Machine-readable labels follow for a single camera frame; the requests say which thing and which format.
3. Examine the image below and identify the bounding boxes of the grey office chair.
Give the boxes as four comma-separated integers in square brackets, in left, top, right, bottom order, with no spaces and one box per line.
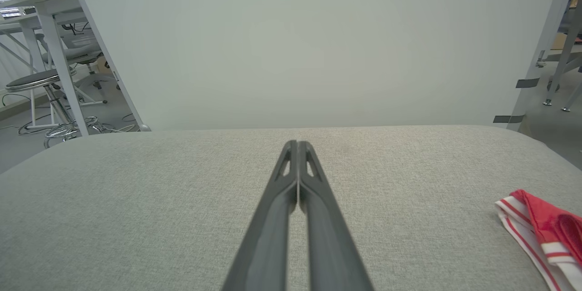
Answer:
[36,23,121,105]

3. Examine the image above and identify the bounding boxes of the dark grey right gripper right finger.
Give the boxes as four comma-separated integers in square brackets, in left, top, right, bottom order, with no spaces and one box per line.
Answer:
[297,141,376,291]

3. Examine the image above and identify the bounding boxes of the red and white basketball jersey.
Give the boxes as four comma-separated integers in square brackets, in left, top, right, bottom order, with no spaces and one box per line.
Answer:
[495,189,582,291]

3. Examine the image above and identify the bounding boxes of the white partition board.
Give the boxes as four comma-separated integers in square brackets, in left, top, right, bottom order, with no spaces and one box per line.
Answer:
[61,0,582,131]

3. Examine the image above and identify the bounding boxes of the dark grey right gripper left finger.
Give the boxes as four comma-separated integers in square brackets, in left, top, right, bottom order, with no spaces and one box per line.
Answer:
[221,140,299,291]

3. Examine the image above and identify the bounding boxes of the white desk with slanted legs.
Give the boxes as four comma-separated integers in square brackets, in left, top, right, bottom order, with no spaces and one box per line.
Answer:
[0,0,91,137]

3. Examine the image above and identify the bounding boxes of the round stool with chrome base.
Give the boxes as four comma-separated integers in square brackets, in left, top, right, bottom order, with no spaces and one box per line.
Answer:
[5,68,107,148]

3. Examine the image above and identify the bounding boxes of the grey metal furniture legs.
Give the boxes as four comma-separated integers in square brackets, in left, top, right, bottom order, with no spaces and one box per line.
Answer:
[537,0,582,112]

